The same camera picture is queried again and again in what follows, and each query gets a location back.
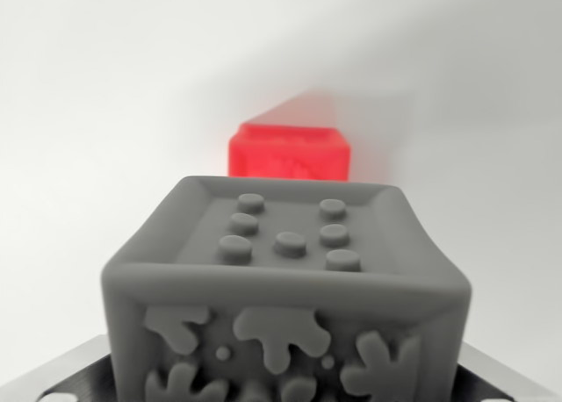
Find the silver black-tipped gripper left finger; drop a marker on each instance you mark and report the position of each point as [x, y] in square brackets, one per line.
[66, 375]

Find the silver black-tipped gripper right finger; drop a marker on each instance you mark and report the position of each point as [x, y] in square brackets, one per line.
[492, 382]

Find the grey embossed cube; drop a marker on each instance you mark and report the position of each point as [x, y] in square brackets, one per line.
[285, 288]

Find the red embossed cube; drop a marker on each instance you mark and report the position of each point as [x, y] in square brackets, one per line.
[290, 156]

